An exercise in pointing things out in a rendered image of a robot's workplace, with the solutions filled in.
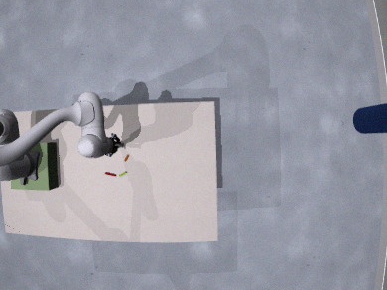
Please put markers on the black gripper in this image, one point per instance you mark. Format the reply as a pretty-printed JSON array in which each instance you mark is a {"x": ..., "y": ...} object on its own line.
[{"x": 114, "y": 136}]

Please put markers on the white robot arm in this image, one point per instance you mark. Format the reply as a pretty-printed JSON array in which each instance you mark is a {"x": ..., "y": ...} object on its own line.
[{"x": 86, "y": 113}]

